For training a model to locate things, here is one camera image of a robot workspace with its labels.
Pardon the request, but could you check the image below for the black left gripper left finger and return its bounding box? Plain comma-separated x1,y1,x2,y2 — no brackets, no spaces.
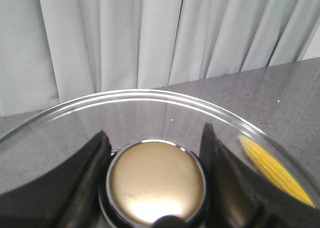
0,131,111,228

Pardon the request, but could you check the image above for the yellow corn cob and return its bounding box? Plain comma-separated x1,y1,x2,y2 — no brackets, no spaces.
238,135,316,208

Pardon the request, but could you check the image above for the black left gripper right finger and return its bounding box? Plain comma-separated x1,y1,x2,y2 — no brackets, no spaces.
199,123,320,228

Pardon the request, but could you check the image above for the white pleated curtain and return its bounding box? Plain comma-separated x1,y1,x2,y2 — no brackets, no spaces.
0,0,320,116

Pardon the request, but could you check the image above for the glass pot lid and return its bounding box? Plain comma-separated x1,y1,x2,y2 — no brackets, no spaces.
0,89,320,228

